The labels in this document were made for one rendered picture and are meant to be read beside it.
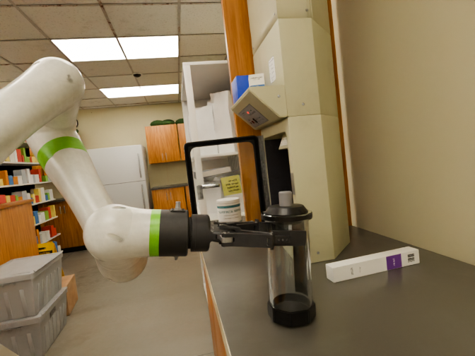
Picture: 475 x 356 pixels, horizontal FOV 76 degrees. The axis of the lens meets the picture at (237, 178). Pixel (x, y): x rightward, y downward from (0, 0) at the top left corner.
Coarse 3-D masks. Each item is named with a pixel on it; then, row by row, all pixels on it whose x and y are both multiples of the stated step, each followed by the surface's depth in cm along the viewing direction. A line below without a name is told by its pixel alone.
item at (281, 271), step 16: (272, 224) 63; (288, 224) 61; (304, 224) 62; (272, 256) 63; (288, 256) 61; (304, 256) 62; (272, 272) 64; (288, 272) 62; (304, 272) 62; (272, 288) 64; (288, 288) 62; (304, 288) 62; (272, 304) 65; (288, 304) 62; (304, 304) 62
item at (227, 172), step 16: (224, 144) 124; (240, 144) 125; (192, 160) 124; (208, 160) 124; (224, 160) 124; (240, 160) 125; (208, 176) 124; (224, 176) 125; (240, 176) 125; (256, 176) 125; (208, 192) 125; (224, 192) 125; (240, 192) 125; (256, 192) 126; (208, 208) 125; (224, 208) 125; (240, 208) 126; (256, 208) 126
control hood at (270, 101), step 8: (248, 88) 92; (256, 88) 93; (264, 88) 93; (272, 88) 93; (280, 88) 94; (248, 96) 97; (256, 96) 93; (264, 96) 93; (272, 96) 94; (280, 96) 94; (240, 104) 109; (248, 104) 103; (256, 104) 98; (264, 104) 93; (272, 104) 94; (280, 104) 94; (264, 112) 100; (272, 112) 95; (280, 112) 94; (272, 120) 101; (256, 128) 122
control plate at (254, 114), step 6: (246, 108) 108; (252, 108) 104; (240, 114) 120; (246, 114) 115; (252, 114) 110; (258, 114) 105; (246, 120) 121; (252, 120) 115; (258, 120) 111; (264, 120) 106
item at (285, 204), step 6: (282, 192) 64; (288, 192) 64; (282, 198) 64; (288, 198) 64; (276, 204) 68; (282, 204) 64; (288, 204) 64; (294, 204) 66; (300, 204) 66; (270, 210) 64; (276, 210) 62; (282, 210) 62; (288, 210) 62; (294, 210) 62; (300, 210) 62; (306, 210) 63
